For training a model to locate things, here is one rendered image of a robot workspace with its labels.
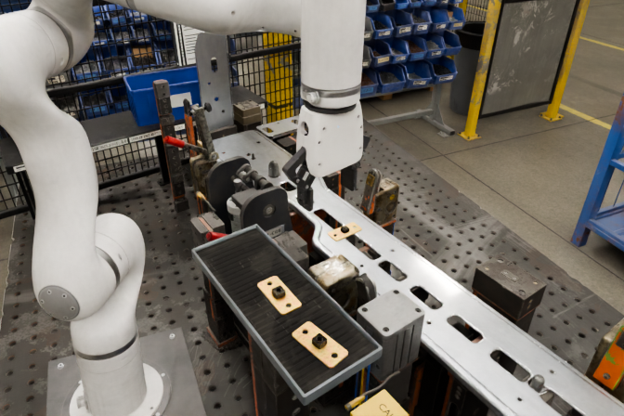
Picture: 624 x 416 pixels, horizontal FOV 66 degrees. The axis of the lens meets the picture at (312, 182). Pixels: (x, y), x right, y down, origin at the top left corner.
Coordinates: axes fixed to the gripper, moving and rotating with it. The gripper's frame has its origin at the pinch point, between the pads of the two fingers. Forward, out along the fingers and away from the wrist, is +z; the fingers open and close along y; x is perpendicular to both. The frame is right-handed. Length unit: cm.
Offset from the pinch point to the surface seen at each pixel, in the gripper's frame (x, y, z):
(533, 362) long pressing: -30.1, 24.0, 31.3
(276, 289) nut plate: 0.1, -10.6, 14.5
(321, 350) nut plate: -13.3, -12.5, 15.4
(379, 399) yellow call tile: -23.9, -11.8, 15.7
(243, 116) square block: 89, 41, 28
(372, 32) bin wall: 172, 195, 37
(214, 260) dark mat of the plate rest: 14.1, -13.9, 15.8
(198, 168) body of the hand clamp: 65, 9, 28
